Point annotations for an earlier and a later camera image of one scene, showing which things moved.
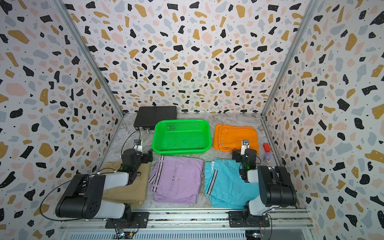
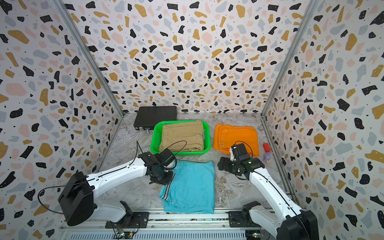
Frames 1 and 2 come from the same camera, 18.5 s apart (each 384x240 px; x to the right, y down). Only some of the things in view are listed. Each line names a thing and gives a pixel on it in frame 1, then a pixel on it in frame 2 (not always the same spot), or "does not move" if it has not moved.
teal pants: (225, 186) → (191, 189)
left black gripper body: (144, 159) → (164, 177)
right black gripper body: (239, 158) → (229, 165)
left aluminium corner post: (66, 17) does not move
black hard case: (147, 117) does not move
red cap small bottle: (268, 153) does not move
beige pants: (134, 194) → (182, 136)
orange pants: (228, 138) does not move
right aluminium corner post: (303, 23) does not move
